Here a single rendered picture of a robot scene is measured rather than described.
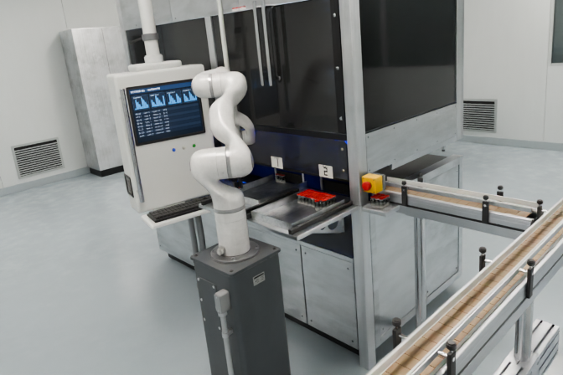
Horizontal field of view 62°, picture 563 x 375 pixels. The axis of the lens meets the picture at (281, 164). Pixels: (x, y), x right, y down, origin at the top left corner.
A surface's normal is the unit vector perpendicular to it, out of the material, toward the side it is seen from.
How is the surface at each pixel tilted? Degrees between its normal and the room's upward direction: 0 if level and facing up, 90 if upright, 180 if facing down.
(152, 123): 90
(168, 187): 90
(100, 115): 90
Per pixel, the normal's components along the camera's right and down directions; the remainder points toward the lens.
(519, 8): -0.72, 0.25
